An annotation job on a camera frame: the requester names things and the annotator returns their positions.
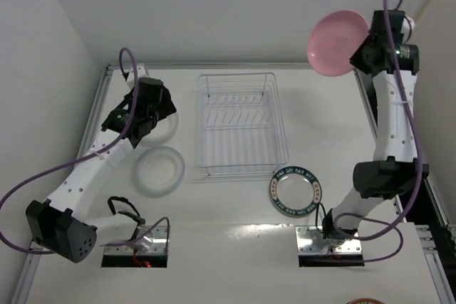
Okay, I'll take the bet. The pink plate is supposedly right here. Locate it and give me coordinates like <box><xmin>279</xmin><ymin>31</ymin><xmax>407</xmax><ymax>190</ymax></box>
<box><xmin>307</xmin><ymin>10</ymin><xmax>369</xmax><ymax>77</ymax></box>

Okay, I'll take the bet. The green rimmed white plate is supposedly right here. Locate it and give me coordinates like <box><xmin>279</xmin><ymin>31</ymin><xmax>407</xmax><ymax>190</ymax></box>
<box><xmin>268</xmin><ymin>166</ymin><xmax>323</xmax><ymax>219</ymax></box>

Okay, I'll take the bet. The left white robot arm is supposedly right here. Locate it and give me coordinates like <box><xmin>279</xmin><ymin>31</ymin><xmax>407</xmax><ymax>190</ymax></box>
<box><xmin>26</xmin><ymin>64</ymin><xmax>177</xmax><ymax>263</ymax></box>

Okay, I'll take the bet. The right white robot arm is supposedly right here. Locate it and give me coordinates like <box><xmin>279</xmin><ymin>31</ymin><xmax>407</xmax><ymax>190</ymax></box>
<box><xmin>322</xmin><ymin>10</ymin><xmax>429</xmax><ymax>243</ymax></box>

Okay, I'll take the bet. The near clear glass plate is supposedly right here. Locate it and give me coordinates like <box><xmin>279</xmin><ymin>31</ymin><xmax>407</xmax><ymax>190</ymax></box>
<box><xmin>133</xmin><ymin>146</ymin><xmax>185</xmax><ymax>198</ymax></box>

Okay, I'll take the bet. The brown bowl at edge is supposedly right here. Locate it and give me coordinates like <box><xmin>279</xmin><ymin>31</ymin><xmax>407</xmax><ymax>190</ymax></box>
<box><xmin>346</xmin><ymin>298</ymin><xmax>385</xmax><ymax>304</ymax></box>

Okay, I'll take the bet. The clear wire dish rack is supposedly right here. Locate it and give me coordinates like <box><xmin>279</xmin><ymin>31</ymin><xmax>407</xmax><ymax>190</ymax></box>
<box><xmin>197</xmin><ymin>72</ymin><xmax>289</xmax><ymax>178</ymax></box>

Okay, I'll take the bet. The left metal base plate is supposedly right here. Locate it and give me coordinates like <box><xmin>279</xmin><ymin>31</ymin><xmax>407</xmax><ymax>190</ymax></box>
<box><xmin>103</xmin><ymin>225</ymin><xmax>168</xmax><ymax>256</ymax></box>

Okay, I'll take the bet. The metal base plate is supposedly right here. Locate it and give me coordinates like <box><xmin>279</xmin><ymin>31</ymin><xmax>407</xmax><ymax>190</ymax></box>
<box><xmin>103</xmin><ymin>225</ymin><xmax>168</xmax><ymax>256</ymax></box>
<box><xmin>295</xmin><ymin>226</ymin><xmax>363</xmax><ymax>256</ymax></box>

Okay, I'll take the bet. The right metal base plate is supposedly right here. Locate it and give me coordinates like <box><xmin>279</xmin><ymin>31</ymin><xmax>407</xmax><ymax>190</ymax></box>
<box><xmin>295</xmin><ymin>226</ymin><xmax>363</xmax><ymax>256</ymax></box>

